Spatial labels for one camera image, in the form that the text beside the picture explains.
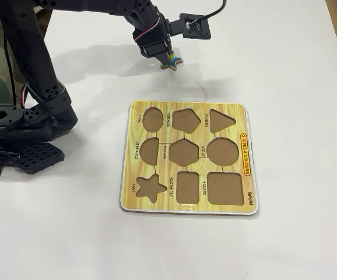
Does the blue star puzzle piece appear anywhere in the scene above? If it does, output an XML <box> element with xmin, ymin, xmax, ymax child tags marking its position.
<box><xmin>159</xmin><ymin>50</ymin><xmax>184</xmax><ymax>71</ymax></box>

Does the wooden shape puzzle board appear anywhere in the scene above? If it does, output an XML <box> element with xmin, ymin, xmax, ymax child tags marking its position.
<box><xmin>118</xmin><ymin>100</ymin><xmax>260</xmax><ymax>217</ymax></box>

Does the red white servo wire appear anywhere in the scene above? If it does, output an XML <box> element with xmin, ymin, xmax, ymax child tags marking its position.
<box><xmin>132</xmin><ymin>16</ymin><xmax>161</xmax><ymax>41</ymax></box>

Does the black camera cable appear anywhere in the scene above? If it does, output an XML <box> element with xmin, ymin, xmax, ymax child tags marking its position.
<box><xmin>199</xmin><ymin>0</ymin><xmax>227</xmax><ymax>24</ymax></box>

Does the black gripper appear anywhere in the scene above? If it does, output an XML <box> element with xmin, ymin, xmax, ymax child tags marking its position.
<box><xmin>132</xmin><ymin>16</ymin><xmax>174</xmax><ymax>68</ymax></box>

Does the black grid clamp plate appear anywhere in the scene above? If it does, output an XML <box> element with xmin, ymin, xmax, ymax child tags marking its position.
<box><xmin>12</xmin><ymin>142</ymin><xmax>66</xmax><ymax>176</ymax></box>

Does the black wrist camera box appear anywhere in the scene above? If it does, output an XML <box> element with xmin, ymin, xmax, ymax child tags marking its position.
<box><xmin>168</xmin><ymin>12</ymin><xmax>212</xmax><ymax>40</ymax></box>

